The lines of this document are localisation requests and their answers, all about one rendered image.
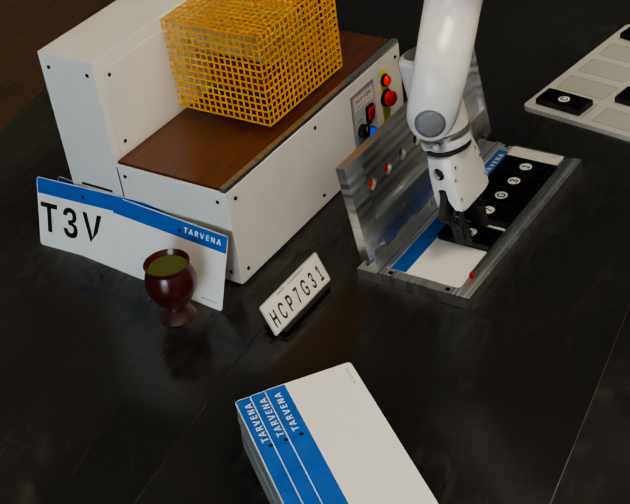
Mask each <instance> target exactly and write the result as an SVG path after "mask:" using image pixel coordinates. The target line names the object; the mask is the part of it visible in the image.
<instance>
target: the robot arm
mask: <svg viewBox="0 0 630 504"><path fill-rule="evenodd" d="M482 3H483V0H424V4H423V10H422V16H421V22H420V28H419V34H418V40H417V46H416V47H414V48H412V49H410V50H408V51H407V52H405V53H404V54H403V55H402V56H401V57H400V58H399V60H398V66H399V70H400V73H401V77H402V80H403V84H404V87H405V91H406V94H407V98H408V104H407V112H406V116H407V122H408V125H409V128H410V130H411V131H412V133H413V134H414V135H415V136H416V137H417V138H419V140H420V143H421V146H422V149H423V150H424V151H426V153H427V155H428V157H427V158H428V167H429V173H430V179H431V184H432V188H433V193H434V196H435V200H436V203H437V205H438V207H439V214H438V220H439V221H441V222H445V223H447V224H448V225H449V226H451V228H452V232H453V235H454V239H455V242H456V244H462V245H472V244H473V238H472V235H471V231H470V227H469V224H468V223H465V213H464V211H465V210H467V209H468V213H469V216H470V220H471V223H474V224H478V225H482V226H488V225H489V220H488V216H487V213H486V209H485V205H483V204H484V203H485V197H484V195H483V193H484V190H485V188H486V187H487V185H488V182H489V181H488V176H487V172H486V169H485V165H484V162H483V159H482V157H481V154H480V151H479V149H478V146H477V144H476V142H475V140H474V138H473V132H472V129H471V125H470V121H469V117H468V114H467V110H466V106H465V102H464V98H463V92H464V88H465V84H466V80H467V76H468V72H469V68H470V63H471V58H472V54H473V49H474V44H475V39H476V33H477V28H478V22H479V17H480V12H481V7H482ZM453 211H456V212H458V217H459V218H458V217H456V216H453Z"/></svg>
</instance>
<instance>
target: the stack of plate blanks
mask: <svg viewBox="0 0 630 504"><path fill-rule="evenodd" d="M235 405H236V407H237V414H238V422H239V424H240V426H241V432H242V433H241V436H242V441H243V446H244V449H245V451H246V453H247V455H248V458H249V460H250V462H251V464H252V466H253V468H254V470H255V473H256V475H257V477H258V479H259V481H260V483H261V486H262V488H263V490H264V492H265V494H266V496H267V498H268V501H269V503H270V504H302V503H301V501H300V499H299V497H298V495H297V493H296V491H295V489H294V486H293V484H292V482H291V480H290V478H289V476H288V474H287V472H286V470H285V468H284V466H283V464H282V462H281V460H280V458H279V456H278V454H277V452H276V450H275V448H274V446H273V444H272V442H271V440H270V438H269V436H268V434H267V432H266V430H265V428H264V426H263V424H262V422H261V420H260V418H259V416H258V414H257V412H256V410H255V408H254V406H253V404H252V402H251V400H250V396H249V397H246V398H243V399H240V400H238V401H236V402H235Z"/></svg>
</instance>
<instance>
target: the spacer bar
mask: <svg viewBox="0 0 630 504"><path fill-rule="evenodd" d="M507 155H512V156H516V157H521V158H525V159H530V160H534V161H539V162H543V163H548V164H552V165H556V166H557V168H558V167H559V165H560V164H561V163H562V162H563V161H564V157H562V156H557V155H553V154H548V153H543V152H539V151H534V150H530V149H525V148H521V147H516V146H514V147H513V148H512V149H511V150H510V151H509V153H508V154H507Z"/></svg>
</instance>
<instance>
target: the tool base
mask: <svg viewBox="0 0 630 504"><path fill-rule="evenodd" d="M488 138H489V135H488V136H484V137H483V138H480V139H479V140H478V144H479V145H478V149H479V151H480V154H481V157H482V159H483V162H484V164H485V163H486V162H487V161H488V159H489V158H490V157H491V156H492V155H493V154H494V153H495V152H496V151H497V150H498V149H502V150H506V151H510V150H511V149H512V148H513V147H514V146H509V145H508V146H509V147H507V148H506V147H504V146H505V144H502V143H501V142H497V141H496V142H491V141H486V140H487V139H488ZM581 171H582V160H581V159H576V158H573V159H571V162H570V163H569V164H568V165H567V167H566V168H565V169H564V170H563V171H562V173H561V174H560V175H559V176H558V177H557V179H556V180H555V181H554V182H553V184H552V185H551V186H550V187H549V188H548V190H547V191H546V192H545V193H544V194H543V196H542V197H541V198H540V199H539V201H538V202H537V203H536V204H535V205H534V207H533V208H532V209H531V210H530V211H529V213H528V214H527V215H526V216H525V218H524V219H523V220H522V221H521V222H520V224H519V225H518V226H517V227H516V228H515V230H514V231H513V232H512V233H511V234H510V236H509V237H508V238H507V239H506V241H505V242H504V243H503V244H502V245H501V247H500V248H499V249H498V250H497V251H496V253H495V254H494V255H493V256H492V258H491V259H490V260H489V261H488V262H487V264H486V265H485V266H484V267H483V268H482V270H481V271H480V272H479V273H478V275H477V276H476V277H475V278H474V279H470V278H469V279H468V280H467V281H466V282H465V283H464V285H463V286H462V287H461V288H455V287H451V286H448V285H444V284H441V283H437V282H434V281H430V280H427V279H423V278H420V277H416V276H413V275H409V274H406V273H402V272H399V271H395V270H392V269H391V266H392V265H393V264H394V263H395V262H396V260H397V259H398V258H399V257H400V256H401V255H402V254H403V253H404V252H405V251H406V249H407V248H408V247H409V246H410V245H411V244H412V243H413V242H414V241H415V240H416V239H417V237H418V236H419V235H420V234H421V233H422V232H423V231H424V230H425V229H426V228H427V226H428V225H429V224H430V223H431V222H432V221H433V220H434V219H435V218H436V217H437V215H438V214H439V207H438V205H437V203H436V200H435V196H434V193H433V189H432V190H431V191H430V192H429V196H430V198H429V199H428V200H427V201H426V202H425V203H424V204H423V205H422V206H421V207H420V208H419V210H418V211H417V212H416V213H415V214H416V217H417V218H416V219H415V220H414V221H413V223H412V224H411V225H410V226H409V227H408V228H407V229H406V230H405V231H404V232H403V233H402V234H401V235H400V237H398V238H396V236H397V233H396V234H395V235H394V236H393V237H392V238H391V240H390V241H389V242H388V243H387V244H386V245H385V244H380V245H379V246H378V247H377V248H376V249H375V250H374V252H375V257H374V258H373V259H372V260H371V261H370V262H369V261H363V262H362V264H361V265H360V266H359V267H358V268H357V271H358V278H361V279H365V280H368V281H372V282H375V283H378V284H382V285H385V286H389V287H392V288H396V289H399V290H402V291H406V292H409V293H413V294H416V295H419V296H423V297H426V298H430V299H433V300H436V301H440V302H443V303H447V304H450V305H453V306H457V307H460V308H464V309H467V310H470V309H471V308H472V306H473V305H474V304H475V303H476V301H477V300H478V299H479V298H480V297H481V295H482V294H483V293H484V292H485V290H486V289H487V288H488V287H489V285H490V284H491V283H492V282H493V280H494V279H495V278H496V277H497V275H498V274H499V273H500V272H501V270H502V269H503V268H504V267H505V265H506V264H507V263H508V262H509V261H510V259H511V258H512V257H513V256H514V254H515V253H516V252H517V251H518V249H519V248H520V247H521V246H522V244H523V243H524V242H525V241H526V239H527V238H528V237H529V236H530V234H531V233H532V232H533V231H534V229H535V228H536V227H537V226H538V224H539V223H540V222H541V221H542V220H543V218H544V217H545V216H546V215H547V213H548V212H549V211H550V210H551V208H552V207H553V206H554V205H555V203H556V202H557V201H558V200H559V198H560V197H561V196H562V195H563V193H564V192H565V191H566V190H567V188H568V187H569V186H570V185H571V184H572V182H573V181H574V180H575V179H576V177H577V176H578V175H579V174H580V172H581ZM389 271H393V274H388V272H389ZM447 287H449V288H450V290H449V291H446V290H445V288H447Z"/></svg>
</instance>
